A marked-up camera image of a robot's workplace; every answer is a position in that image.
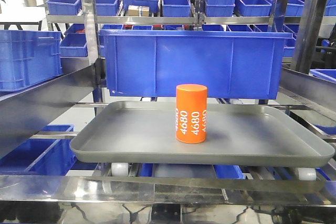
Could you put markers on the orange cylindrical capacitor 4680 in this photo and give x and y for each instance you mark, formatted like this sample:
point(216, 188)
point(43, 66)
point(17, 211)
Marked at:
point(191, 113)

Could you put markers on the cardboard box on shelf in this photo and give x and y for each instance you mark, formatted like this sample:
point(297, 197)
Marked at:
point(138, 11)

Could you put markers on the stainless steel shelf rack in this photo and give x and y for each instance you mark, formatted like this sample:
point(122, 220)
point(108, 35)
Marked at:
point(284, 201)

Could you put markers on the grey metal tray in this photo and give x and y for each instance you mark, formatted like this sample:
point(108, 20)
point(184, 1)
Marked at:
point(159, 132)

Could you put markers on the large blue plastic bin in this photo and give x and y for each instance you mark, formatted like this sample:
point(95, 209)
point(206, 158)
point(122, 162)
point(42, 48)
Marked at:
point(232, 64)

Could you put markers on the blue bin lower left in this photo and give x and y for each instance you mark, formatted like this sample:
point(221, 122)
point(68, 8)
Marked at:
point(39, 157)

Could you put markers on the blue crate at left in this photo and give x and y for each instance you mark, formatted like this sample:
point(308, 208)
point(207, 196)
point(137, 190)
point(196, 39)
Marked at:
point(29, 58)

